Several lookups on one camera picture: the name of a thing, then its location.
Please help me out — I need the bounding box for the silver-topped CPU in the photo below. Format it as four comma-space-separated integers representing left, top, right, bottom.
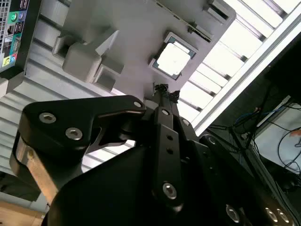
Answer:
152, 35, 197, 78

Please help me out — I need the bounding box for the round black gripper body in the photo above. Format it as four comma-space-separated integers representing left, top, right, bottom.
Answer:
42, 140, 228, 226

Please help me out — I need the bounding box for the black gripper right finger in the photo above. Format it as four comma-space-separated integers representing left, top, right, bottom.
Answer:
169, 90, 296, 226

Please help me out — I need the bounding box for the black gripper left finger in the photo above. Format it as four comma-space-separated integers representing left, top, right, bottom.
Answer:
9, 83, 185, 208

